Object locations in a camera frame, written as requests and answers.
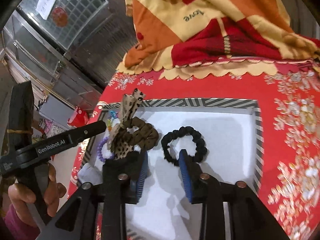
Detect light blue fuzzy headband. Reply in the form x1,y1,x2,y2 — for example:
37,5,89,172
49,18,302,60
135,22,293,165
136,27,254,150
78,163,103,185

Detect purple bead bracelet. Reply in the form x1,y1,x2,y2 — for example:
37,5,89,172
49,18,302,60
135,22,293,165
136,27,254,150
96,135,115,163

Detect black scrunchie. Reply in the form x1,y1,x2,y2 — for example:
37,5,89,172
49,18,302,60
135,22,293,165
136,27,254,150
161,126,208,166

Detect leopard print bow scrunchie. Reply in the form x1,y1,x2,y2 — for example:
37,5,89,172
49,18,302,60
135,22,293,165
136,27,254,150
107,89,159,160

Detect black headband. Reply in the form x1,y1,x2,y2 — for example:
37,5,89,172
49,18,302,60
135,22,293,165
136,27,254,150
103,151,146,181

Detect left hand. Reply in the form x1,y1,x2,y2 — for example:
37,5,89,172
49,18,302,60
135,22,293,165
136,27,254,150
7,163,68,228

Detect striped white tray box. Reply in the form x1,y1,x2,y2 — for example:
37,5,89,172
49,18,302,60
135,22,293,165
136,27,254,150
77,97,265,240

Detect red floral table cloth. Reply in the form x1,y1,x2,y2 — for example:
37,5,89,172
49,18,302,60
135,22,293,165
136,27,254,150
67,62,320,240

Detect metal glass door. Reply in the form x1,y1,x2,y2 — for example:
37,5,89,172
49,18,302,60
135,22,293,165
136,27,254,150
2,0,136,111

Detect orange red folded blanket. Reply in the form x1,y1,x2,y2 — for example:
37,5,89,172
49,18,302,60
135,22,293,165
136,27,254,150
117,0,319,75

